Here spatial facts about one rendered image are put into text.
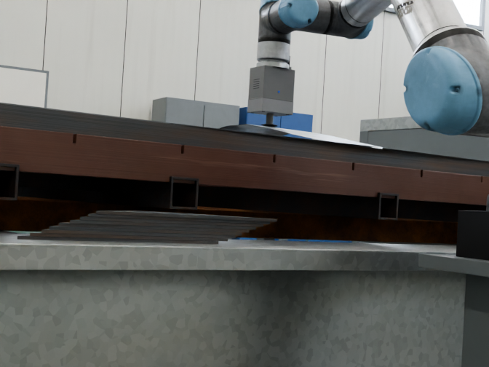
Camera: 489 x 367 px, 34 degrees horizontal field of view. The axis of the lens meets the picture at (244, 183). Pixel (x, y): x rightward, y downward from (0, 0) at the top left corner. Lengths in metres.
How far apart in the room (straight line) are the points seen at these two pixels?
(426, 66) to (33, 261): 0.58
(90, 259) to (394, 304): 0.70
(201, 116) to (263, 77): 8.10
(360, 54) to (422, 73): 10.88
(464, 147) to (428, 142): 0.14
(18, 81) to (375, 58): 5.26
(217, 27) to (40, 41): 2.39
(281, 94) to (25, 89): 8.14
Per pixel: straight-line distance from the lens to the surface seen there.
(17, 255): 0.94
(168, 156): 1.25
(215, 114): 9.99
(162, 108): 9.82
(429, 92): 1.14
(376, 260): 1.25
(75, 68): 10.07
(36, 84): 9.90
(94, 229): 1.06
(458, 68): 1.11
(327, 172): 1.43
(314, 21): 1.77
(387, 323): 1.51
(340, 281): 1.42
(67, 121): 1.23
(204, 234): 1.13
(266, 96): 1.80
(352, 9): 1.74
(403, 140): 2.65
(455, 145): 2.51
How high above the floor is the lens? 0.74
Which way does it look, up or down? 1 degrees up
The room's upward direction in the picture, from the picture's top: 3 degrees clockwise
